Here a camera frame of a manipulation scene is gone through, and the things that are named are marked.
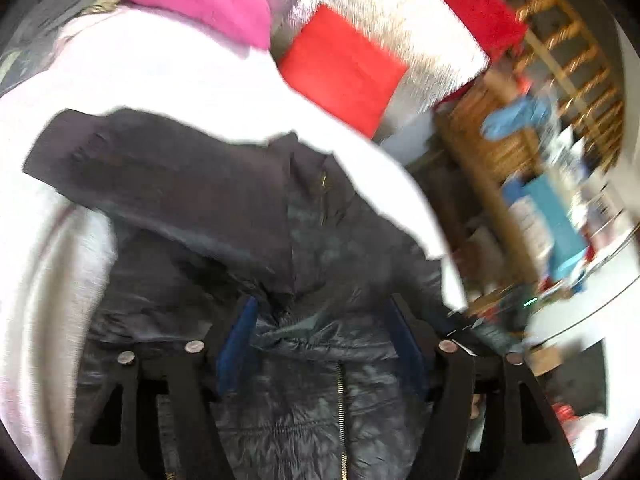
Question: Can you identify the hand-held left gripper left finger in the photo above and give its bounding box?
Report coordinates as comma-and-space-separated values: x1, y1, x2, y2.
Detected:
60, 296, 259, 480

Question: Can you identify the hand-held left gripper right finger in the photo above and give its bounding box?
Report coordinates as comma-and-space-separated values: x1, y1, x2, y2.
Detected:
390, 293, 583, 480

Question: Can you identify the black puffer jacket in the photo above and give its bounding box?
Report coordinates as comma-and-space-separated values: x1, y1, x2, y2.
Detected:
22, 106, 501, 480

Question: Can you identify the teal box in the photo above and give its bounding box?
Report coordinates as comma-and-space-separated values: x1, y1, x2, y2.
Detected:
502, 175, 588, 281

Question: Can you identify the wicker basket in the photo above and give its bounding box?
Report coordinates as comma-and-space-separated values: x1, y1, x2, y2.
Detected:
435, 70, 546, 196

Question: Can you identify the blue cloth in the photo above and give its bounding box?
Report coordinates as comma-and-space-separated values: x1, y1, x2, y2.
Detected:
480, 95, 551, 141

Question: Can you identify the small red cushion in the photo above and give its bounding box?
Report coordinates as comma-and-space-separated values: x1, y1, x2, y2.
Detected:
277, 4, 408, 138

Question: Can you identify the white textured blanket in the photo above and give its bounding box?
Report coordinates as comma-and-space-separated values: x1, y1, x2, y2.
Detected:
0, 5, 468, 476

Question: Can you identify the silver foil mat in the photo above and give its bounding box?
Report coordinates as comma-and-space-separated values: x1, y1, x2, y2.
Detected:
235, 0, 493, 116

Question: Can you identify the wooden spindle railing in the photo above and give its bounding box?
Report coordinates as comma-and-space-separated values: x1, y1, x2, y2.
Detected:
480, 0, 626, 171

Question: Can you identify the red blanket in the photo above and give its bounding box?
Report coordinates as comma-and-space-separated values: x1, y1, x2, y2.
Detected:
405, 0, 531, 61

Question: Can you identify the grey cloth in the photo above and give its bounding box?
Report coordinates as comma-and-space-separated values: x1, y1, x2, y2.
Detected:
0, 0, 126, 96

